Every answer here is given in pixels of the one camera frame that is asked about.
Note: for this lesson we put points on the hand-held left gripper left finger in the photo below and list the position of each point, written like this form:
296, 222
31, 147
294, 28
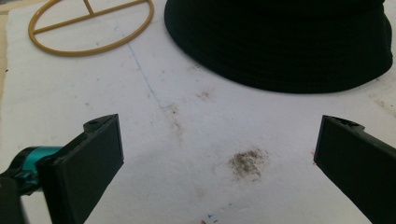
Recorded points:
81, 165

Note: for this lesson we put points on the gold metal hat stand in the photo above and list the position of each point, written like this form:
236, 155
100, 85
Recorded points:
90, 31

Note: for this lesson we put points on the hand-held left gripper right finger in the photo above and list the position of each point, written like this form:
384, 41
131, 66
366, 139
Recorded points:
358, 165

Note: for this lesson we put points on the black bucket hat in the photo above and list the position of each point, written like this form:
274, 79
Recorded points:
280, 43

